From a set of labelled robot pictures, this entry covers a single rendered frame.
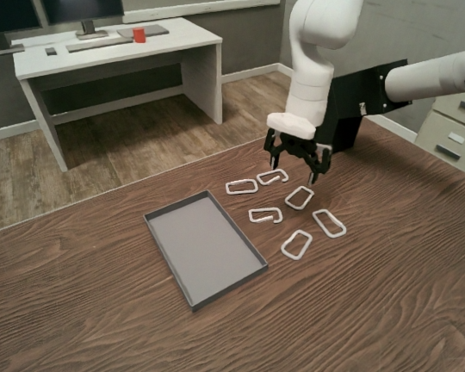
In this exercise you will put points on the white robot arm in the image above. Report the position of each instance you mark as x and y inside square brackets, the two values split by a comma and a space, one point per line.
[332, 24]

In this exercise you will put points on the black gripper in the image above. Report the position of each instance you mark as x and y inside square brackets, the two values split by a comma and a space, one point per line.
[300, 149]

